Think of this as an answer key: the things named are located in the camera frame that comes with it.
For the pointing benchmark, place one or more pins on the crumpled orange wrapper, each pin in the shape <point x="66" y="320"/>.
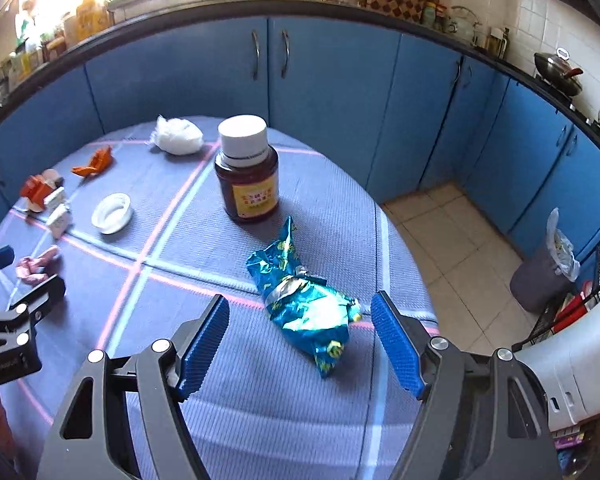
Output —
<point x="94" y="162"/>

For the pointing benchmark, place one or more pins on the grey bin with plastic bag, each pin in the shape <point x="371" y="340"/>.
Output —
<point x="540" y="280"/>

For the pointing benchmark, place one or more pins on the blue plaid tablecloth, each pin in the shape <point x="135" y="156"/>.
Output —
<point x="280" y="435"/>

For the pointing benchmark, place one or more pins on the yellow oil bottle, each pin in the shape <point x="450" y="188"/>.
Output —
<point x="87" y="17"/>

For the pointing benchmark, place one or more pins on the white tissue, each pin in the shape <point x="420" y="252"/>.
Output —
<point x="176" y="136"/>

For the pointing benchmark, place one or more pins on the teal foil snack packet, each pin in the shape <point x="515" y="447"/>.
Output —
<point x="302" y="305"/>

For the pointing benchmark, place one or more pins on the black wok with lid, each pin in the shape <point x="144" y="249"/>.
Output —
<point x="557" y="74"/>

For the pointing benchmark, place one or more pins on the brown medicine bottle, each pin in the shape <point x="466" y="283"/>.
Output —
<point x="246" y="180"/>

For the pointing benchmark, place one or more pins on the dark bottle on floor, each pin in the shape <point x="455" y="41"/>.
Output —
<point x="575" y="457"/>

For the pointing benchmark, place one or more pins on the white plastic lid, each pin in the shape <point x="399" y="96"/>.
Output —
<point x="111" y="214"/>

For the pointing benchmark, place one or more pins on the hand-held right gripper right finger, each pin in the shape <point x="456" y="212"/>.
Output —
<point x="397" y="345"/>

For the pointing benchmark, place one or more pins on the crushed red white carton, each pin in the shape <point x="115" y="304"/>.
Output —
<point x="35" y="190"/>

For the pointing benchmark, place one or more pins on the blue lower kitchen cabinets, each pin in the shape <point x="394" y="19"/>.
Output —
<point x="340" y="85"/>

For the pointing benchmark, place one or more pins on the white storage appliance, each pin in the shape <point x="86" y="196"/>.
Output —
<point x="580" y="365"/>

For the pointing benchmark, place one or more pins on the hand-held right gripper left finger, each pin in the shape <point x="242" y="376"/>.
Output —
<point x="205" y="345"/>

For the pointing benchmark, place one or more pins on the crumpled pink wrapper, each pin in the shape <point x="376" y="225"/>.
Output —
<point x="32" y="266"/>

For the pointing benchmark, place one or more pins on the black kitchen countertop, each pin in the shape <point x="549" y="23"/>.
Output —
<point x="190" y="15"/>

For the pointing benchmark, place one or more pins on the pale green kettle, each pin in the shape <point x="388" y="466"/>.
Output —
<point x="462" y="24"/>

